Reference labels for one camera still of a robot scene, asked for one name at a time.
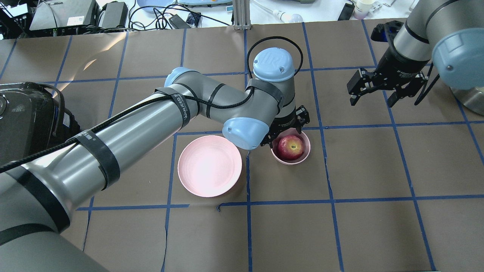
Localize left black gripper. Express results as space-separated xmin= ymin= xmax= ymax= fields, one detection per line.
xmin=260 ymin=105 xmax=310 ymax=148

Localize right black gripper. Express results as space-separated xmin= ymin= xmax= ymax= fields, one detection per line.
xmin=346 ymin=53 xmax=429 ymax=108

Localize pink bowl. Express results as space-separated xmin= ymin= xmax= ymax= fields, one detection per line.
xmin=271 ymin=128 xmax=311 ymax=165

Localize red yellow apple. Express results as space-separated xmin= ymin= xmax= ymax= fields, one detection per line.
xmin=277 ymin=135 xmax=306 ymax=161

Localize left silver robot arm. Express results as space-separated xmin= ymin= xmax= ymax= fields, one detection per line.
xmin=1 ymin=48 xmax=299 ymax=272

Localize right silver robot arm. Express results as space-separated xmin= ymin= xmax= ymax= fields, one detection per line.
xmin=346 ymin=0 xmax=484 ymax=107

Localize pink plate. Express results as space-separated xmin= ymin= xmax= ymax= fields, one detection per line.
xmin=177 ymin=135 xmax=242 ymax=198

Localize steel steamer pot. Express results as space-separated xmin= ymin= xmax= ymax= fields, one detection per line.
xmin=451 ymin=87 xmax=484 ymax=116

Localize black power adapter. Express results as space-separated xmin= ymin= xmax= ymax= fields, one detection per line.
xmin=99 ymin=2 xmax=128 ymax=29

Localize dark rice cooker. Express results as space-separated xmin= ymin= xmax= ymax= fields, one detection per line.
xmin=0 ymin=82 xmax=80 ymax=165

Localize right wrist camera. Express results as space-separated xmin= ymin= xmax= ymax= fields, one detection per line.
xmin=370 ymin=20 xmax=404 ymax=42

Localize aluminium frame post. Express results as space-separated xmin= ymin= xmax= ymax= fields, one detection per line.
xmin=232 ymin=0 xmax=252 ymax=30

